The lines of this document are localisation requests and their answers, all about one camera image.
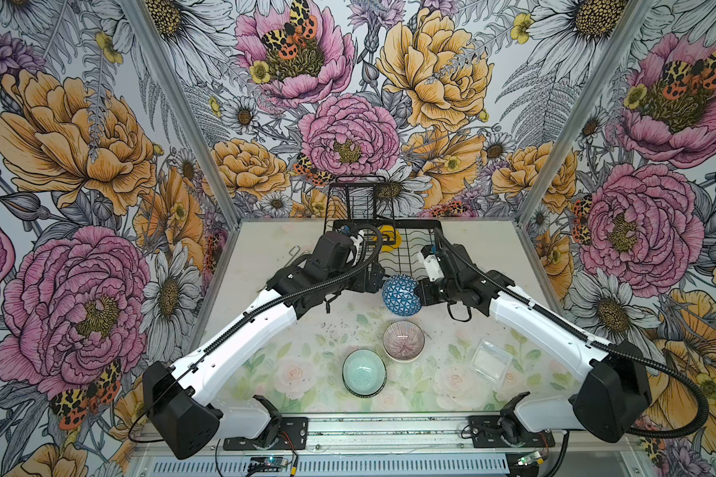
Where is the blue triangle patterned bowl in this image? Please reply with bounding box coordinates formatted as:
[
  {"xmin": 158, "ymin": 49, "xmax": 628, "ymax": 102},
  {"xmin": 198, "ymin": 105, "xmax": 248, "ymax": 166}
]
[{"xmin": 382, "ymin": 274, "xmax": 422, "ymax": 317}]

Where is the yellow bowl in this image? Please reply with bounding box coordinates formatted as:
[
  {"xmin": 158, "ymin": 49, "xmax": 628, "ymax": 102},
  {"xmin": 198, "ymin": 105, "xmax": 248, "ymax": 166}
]
[{"xmin": 379, "ymin": 225, "xmax": 403, "ymax": 252}]

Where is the light green bowl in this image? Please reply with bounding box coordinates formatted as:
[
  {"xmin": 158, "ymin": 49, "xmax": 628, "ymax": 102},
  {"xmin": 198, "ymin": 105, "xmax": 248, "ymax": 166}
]
[{"xmin": 342, "ymin": 349, "xmax": 387, "ymax": 398}]

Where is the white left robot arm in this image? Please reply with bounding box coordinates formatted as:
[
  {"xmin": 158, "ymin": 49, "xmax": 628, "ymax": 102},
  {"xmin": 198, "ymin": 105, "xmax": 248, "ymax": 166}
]
[{"xmin": 142, "ymin": 225, "xmax": 384, "ymax": 460}]

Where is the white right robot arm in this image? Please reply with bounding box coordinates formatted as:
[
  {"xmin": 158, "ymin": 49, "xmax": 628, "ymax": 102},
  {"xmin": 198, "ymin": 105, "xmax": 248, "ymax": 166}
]
[{"xmin": 416, "ymin": 244, "xmax": 652, "ymax": 443}]

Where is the pink striped bowl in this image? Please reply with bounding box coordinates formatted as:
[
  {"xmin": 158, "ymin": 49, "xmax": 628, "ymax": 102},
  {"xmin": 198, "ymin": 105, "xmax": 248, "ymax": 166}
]
[{"xmin": 383, "ymin": 320, "xmax": 426, "ymax": 363}]

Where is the clear plastic container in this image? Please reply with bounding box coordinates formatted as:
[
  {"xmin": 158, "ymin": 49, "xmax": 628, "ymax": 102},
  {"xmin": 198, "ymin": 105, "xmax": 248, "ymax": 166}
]
[{"xmin": 471, "ymin": 340, "xmax": 512, "ymax": 387}]

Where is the black wire dish rack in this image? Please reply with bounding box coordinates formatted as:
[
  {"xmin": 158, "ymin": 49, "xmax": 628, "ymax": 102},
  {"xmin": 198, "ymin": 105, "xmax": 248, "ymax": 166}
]
[{"xmin": 324, "ymin": 176, "xmax": 443, "ymax": 280}]

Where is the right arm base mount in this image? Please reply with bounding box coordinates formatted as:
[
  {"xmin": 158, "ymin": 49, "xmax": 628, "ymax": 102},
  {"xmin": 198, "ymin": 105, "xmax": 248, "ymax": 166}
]
[{"xmin": 459, "ymin": 392, "xmax": 555, "ymax": 449}]

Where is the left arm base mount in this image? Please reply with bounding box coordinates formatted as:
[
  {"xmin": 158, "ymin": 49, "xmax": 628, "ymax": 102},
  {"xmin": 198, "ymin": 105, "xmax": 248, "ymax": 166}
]
[{"xmin": 219, "ymin": 395, "xmax": 309, "ymax": 451}]

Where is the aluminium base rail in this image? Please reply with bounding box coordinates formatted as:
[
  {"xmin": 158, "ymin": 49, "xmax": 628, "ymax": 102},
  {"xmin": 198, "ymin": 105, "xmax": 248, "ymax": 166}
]
[{"xmin": 127, "ymin": 413, "xmax": 651, "ymax": 476}]

